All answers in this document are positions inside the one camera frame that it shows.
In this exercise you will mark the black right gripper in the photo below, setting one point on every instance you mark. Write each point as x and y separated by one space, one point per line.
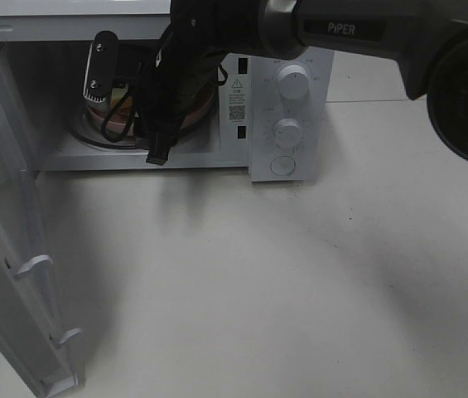
164 83

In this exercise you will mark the white warning label sticker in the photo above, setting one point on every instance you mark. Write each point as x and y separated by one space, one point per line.
236 100

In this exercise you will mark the white microwave door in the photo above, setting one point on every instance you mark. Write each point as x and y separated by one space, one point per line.
33 338

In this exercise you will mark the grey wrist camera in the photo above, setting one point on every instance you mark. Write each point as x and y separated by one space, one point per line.
101 69

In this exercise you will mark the white microwave oven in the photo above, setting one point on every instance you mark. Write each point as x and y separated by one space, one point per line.
266 118

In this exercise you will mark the pink plate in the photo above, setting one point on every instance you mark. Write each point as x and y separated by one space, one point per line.
204 102

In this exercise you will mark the round microwave door button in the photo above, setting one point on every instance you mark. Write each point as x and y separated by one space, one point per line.
283 166

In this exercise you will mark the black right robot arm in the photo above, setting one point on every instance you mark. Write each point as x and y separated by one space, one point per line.
427 39

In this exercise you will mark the sandwich with cheese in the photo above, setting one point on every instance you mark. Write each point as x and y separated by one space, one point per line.
126 108

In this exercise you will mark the glass microwave turntable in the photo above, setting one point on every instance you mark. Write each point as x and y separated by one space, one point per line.
85 127

